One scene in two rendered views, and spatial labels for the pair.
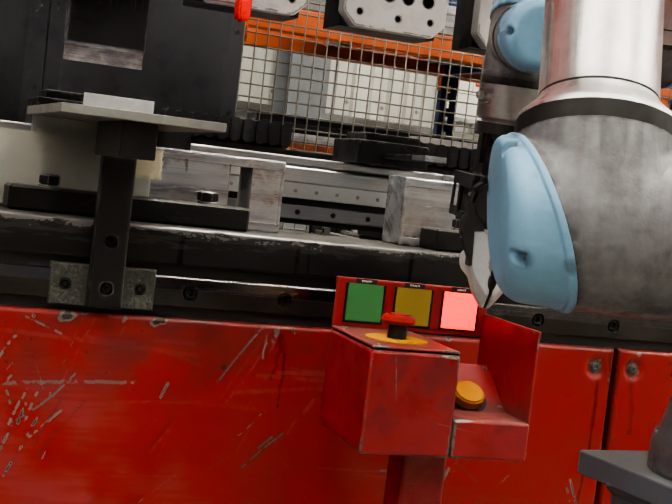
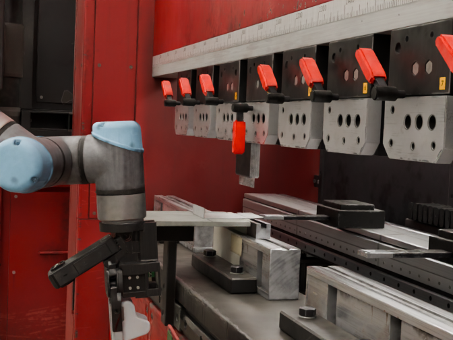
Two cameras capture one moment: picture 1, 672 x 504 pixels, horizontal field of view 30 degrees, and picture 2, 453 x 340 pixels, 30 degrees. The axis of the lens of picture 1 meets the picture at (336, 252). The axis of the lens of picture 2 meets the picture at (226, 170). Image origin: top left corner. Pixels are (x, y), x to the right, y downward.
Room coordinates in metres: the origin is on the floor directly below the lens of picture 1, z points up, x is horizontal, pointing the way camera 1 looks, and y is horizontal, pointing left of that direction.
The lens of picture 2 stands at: (1.72, -1.46, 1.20)
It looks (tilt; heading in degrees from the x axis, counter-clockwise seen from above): 3 degrees down; 95
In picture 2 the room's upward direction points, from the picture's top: 2 degrees clockwise
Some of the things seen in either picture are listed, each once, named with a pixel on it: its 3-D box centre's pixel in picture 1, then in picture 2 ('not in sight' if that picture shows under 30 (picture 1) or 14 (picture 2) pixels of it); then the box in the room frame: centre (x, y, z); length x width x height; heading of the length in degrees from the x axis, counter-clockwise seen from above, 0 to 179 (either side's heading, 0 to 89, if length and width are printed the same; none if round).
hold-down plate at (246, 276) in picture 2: (128, 207); (222, 271); (1.56, 0.26, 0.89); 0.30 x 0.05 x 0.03; 112
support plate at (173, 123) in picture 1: (120, 118); (176, 218); (1.46, 0.27, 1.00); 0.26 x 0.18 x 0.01; 22
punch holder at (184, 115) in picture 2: not in sight; (197, 103); (1.44, 0.72, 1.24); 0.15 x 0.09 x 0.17; 112
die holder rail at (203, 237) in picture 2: not in sight; (183, 220); (1.40, 0.83, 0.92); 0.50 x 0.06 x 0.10; 112
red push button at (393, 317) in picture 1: (397, 328); not in sight; (1.43, -0.08, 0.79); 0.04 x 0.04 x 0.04
